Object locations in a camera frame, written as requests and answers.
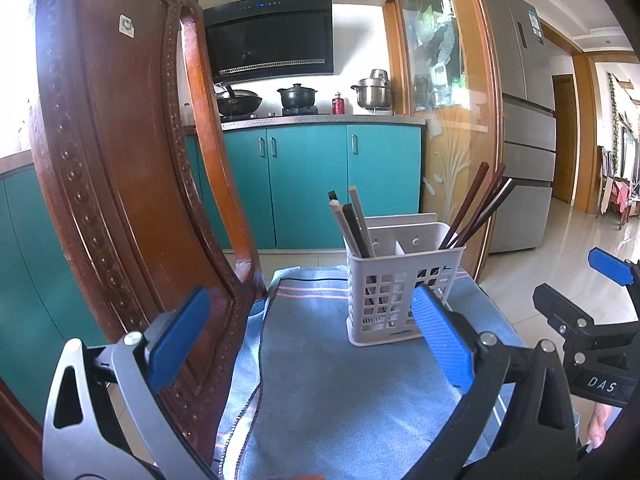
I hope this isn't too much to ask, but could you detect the person's right hand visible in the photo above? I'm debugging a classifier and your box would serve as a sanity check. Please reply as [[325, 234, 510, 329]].
[[587, 403, 613, 448]]

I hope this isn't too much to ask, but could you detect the steel stock pot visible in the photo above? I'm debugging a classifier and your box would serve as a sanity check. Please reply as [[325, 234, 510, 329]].
[[350, 68, 393, 110]]

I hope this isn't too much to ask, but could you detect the black wok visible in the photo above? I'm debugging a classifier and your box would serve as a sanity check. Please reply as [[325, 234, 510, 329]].
[[216, 86, 262, 117]]

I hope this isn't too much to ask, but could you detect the carved wooden chair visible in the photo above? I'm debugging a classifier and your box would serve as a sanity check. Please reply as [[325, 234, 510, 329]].
[[28, 0, 266, 462]]

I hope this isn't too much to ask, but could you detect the silver refrigerator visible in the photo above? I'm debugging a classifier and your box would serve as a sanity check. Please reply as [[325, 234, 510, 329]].
[[484, 0, 556, 254]]

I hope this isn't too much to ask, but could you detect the dark brown chopstick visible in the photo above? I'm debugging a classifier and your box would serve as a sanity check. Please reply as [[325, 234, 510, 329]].
[[446, 165, 506, 248]]

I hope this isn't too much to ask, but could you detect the glass sliding door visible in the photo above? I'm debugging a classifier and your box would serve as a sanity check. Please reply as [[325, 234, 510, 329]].
[[383, 0, 504, 233]]

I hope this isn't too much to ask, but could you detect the black clay pot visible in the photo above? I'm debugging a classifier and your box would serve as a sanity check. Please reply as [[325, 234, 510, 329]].
[[278, 84, 317, 110]]

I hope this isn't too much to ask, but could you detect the red thermos bottle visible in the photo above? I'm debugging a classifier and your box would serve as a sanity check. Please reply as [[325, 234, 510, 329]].
[[332, 92, 345, 115]]

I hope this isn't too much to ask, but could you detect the grey plastic utensil holder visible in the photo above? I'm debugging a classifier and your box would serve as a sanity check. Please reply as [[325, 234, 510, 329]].
[[346, 212, 464, 347]]

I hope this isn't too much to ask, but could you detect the black range hood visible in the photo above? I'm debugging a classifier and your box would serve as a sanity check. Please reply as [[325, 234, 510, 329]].
[[203, 0, 334, 82]]

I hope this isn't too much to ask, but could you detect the blue striped cloth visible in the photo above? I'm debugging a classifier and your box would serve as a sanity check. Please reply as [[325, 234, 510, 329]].
[[211, 264, 526, 480]]

